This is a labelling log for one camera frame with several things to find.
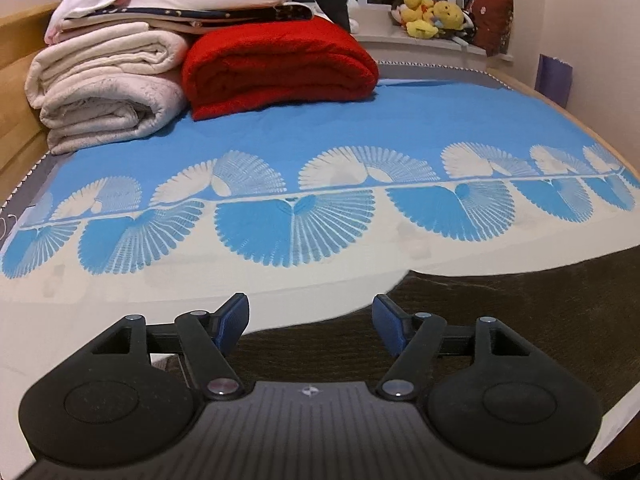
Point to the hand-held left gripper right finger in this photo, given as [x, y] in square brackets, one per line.
[387, 321]

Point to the dark red pillow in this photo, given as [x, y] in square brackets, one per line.
[492, 20]

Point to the white windowsill shelf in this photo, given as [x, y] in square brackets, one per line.
[380, 22]

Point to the dark printed folded cloth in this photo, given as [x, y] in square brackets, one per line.
[200, 15]

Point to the purple gift bag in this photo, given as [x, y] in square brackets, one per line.
[554, 80]

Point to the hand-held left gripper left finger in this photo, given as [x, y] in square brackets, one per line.
[232, 320]

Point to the red folded blanket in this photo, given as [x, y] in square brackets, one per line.
[280, 65]

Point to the white textured folded quilt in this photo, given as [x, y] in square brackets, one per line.
[110, 110]

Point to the cream folded blanket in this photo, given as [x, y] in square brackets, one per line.
[100, 55]

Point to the yellow plush toy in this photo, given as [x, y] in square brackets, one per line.
[414, 4]
[447, 14]

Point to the blue white printed blanket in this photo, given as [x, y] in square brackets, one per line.
[350, 125]

